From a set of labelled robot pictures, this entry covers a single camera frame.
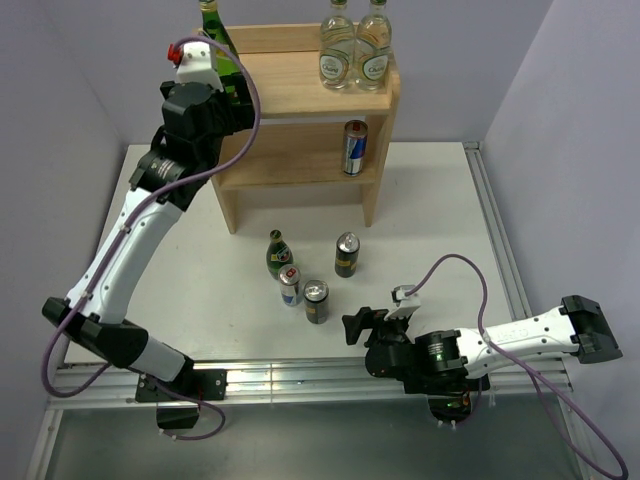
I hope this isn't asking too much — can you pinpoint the green glass bottle front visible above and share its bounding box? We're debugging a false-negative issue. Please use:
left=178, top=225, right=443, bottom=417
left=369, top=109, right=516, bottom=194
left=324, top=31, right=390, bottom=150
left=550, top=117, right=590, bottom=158
left=198, top=0, right=242, bottom=101

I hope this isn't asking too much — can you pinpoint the green glass bottle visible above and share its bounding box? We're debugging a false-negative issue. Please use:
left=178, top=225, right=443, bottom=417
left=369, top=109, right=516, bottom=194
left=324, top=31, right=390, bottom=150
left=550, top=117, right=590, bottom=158
left=266, top=229, right=295, bottom=279
left=198, top=0, right=242, bottom=101

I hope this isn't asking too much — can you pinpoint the blue silver can red top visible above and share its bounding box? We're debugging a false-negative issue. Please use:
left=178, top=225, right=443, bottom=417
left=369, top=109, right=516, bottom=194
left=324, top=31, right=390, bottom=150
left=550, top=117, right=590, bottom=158
left=342, top=120, right=368, bottom=176

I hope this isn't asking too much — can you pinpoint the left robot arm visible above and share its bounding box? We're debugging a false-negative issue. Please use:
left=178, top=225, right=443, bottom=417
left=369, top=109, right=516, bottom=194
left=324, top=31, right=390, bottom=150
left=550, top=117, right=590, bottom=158
left=42, top=82, right=235, bottom=399

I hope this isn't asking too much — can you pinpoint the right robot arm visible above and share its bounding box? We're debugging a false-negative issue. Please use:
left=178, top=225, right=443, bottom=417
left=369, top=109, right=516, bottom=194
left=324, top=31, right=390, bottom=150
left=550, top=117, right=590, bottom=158
left=226, top=143, right=580, bottom=390

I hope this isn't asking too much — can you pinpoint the wooden shelf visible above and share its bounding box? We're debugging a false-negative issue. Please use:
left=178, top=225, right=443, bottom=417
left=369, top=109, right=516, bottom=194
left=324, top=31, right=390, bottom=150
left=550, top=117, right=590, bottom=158
left=212, top=23, right=401, bottom=233

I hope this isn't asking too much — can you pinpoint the black can front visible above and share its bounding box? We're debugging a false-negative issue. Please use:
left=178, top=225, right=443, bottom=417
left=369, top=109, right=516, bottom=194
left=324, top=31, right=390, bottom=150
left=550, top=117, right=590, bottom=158
left=303, top=280, right=329, bottom=325

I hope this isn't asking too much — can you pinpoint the black can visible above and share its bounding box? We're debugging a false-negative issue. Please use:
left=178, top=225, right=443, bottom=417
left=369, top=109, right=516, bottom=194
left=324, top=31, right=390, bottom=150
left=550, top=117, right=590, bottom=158
left=303, top=280, right=329, bottom=325
left=334, top=232, right=360, bottom=278

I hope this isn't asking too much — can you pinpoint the black can back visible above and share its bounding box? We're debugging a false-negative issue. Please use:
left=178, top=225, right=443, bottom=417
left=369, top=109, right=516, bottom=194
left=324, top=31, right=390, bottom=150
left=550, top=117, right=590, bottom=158
left=334, top=232, right=360, bottom=278

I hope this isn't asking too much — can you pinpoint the blue silver energy can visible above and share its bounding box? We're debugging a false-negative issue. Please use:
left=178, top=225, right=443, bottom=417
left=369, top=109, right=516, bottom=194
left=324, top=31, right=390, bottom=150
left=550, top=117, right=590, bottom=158
left=278, top=264, right=301, bottom=306

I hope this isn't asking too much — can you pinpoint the green glass bottle back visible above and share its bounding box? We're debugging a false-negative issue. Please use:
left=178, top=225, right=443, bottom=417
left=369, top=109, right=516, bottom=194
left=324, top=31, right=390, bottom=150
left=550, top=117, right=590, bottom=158
left=266, top=229, right=295, bottom=279

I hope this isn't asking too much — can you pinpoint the clear glass bottle left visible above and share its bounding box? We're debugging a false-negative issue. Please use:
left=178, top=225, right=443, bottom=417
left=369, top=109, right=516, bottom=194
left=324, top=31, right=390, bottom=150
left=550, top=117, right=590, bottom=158
left=318, top=0, right=355, bottom=90

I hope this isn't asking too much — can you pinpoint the clear glass bottle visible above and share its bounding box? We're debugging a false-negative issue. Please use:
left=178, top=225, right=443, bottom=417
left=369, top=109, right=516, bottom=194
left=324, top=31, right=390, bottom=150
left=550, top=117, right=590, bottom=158
left=354, top=0, right=392, bottom=90
left=318, top=0, right=355, bottom=90

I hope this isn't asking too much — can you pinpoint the clear glass bottle right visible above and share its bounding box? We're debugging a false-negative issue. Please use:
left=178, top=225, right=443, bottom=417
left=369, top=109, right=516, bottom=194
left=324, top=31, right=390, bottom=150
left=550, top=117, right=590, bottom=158
left=354, top=0, right=392, bottom=90

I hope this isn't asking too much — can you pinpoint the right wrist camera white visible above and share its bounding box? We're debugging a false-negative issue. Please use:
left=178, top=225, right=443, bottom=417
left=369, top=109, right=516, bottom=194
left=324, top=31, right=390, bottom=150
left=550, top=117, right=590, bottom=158
left=385, top=285, right=421, bottom=321

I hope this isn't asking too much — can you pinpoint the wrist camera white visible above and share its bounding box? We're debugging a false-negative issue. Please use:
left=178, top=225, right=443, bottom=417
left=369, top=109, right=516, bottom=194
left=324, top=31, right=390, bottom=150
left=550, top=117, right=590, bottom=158
left=167, top=42, right=223, bottom=91
left=385, top=285, right=421, bottom=321

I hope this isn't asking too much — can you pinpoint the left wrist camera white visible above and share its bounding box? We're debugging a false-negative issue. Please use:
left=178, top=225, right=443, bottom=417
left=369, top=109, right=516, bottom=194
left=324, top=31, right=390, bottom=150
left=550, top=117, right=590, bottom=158
left=167, top=42, right=223, bottom=91

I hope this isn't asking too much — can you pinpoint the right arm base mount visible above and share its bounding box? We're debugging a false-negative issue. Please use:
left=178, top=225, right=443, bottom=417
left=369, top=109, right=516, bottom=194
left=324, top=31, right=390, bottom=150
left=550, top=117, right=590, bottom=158
left=401, top=375, right=490, bottom=423

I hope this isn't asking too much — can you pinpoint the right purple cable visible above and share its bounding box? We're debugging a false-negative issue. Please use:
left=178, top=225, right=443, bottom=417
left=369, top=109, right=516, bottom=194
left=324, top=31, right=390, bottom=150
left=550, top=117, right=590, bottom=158
left=404, top=253, right=630, bottom=480

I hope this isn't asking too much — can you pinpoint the purple cable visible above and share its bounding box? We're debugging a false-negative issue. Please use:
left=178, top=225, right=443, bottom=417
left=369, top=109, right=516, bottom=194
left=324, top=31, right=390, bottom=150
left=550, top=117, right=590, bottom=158
left=41, top=35, right=262, bottom=441
left=404, top=253, right=630, bottom=480

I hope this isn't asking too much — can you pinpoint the aluminium rail right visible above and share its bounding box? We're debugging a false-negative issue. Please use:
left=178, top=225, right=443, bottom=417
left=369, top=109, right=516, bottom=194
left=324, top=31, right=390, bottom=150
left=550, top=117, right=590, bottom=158
left=463, top=142, right=532, bottom=319

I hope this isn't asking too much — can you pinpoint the aluminium rail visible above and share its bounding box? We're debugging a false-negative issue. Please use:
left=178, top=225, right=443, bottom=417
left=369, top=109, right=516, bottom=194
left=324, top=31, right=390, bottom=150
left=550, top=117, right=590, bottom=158
left=463, top=142, right=532, bottom=319
left=47, top=358, right=572, bottom=410

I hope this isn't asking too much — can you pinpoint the aluminium rail front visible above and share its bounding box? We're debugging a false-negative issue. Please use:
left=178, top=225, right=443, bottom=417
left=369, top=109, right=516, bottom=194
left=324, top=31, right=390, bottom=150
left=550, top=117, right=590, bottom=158
left=47, top=358, right=572, bottom=410

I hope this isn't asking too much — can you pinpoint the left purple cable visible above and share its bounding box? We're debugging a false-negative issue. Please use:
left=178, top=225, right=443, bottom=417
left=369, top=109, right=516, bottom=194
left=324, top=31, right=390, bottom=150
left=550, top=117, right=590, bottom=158
left=41, top=35, right=262, bottom=441

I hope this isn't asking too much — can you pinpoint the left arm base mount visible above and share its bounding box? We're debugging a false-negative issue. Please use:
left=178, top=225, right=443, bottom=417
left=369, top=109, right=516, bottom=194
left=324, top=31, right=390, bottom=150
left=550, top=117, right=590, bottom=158
left=134, top=368, right=227, bottom=441

